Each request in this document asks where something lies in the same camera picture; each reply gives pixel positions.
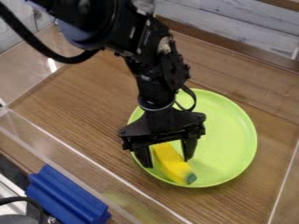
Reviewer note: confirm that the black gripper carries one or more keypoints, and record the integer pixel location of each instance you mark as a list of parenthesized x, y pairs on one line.
[(163, 126)]

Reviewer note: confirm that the yellow toy banana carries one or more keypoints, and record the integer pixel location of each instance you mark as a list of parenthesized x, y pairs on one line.
[(171, 164)]

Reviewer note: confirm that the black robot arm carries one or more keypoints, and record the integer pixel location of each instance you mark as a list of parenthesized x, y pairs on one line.
[(123, 26)]

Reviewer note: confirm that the green round plate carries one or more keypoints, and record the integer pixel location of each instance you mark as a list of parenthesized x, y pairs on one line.
[(226, 149)]

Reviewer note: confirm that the blue plastic clamp block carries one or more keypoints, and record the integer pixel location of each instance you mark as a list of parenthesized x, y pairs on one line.
[(65, 199)]

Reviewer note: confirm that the clear acrylic enclosure wall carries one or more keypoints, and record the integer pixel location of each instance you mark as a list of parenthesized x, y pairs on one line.
[(35, 148)]

